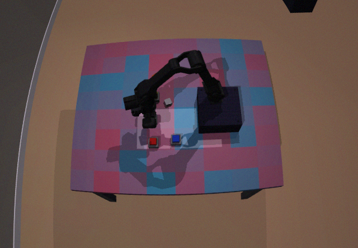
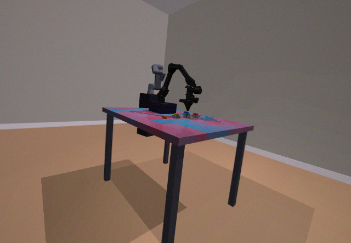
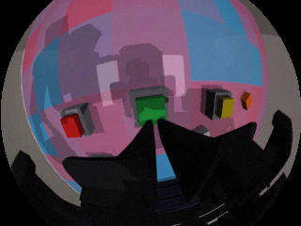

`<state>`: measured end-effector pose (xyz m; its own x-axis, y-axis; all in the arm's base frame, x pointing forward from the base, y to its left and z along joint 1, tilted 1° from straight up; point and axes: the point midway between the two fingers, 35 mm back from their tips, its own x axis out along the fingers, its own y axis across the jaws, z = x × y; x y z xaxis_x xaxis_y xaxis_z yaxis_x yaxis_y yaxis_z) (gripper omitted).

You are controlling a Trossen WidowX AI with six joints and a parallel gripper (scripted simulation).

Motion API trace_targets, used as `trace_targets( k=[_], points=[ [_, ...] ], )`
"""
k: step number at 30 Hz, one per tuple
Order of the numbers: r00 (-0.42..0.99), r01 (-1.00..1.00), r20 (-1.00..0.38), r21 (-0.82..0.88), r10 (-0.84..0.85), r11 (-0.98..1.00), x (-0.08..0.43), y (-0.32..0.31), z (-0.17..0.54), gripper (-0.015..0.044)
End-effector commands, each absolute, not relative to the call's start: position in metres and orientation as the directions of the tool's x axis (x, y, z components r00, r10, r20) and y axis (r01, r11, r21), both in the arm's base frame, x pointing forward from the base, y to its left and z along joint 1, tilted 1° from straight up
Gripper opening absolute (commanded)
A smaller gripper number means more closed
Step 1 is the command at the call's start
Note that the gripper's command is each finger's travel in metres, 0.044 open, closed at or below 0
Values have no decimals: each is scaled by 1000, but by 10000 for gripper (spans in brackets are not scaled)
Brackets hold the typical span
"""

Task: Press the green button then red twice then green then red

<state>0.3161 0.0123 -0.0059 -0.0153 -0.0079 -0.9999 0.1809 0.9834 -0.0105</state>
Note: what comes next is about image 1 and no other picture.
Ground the blue button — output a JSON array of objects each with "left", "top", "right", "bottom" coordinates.
[{"left": 171, "top": 134, "right": 181, "bottom": 146}]

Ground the red button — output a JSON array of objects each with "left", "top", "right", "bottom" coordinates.
[{"left": 148, "top": 137, "right": 159, "bottom": 148}]

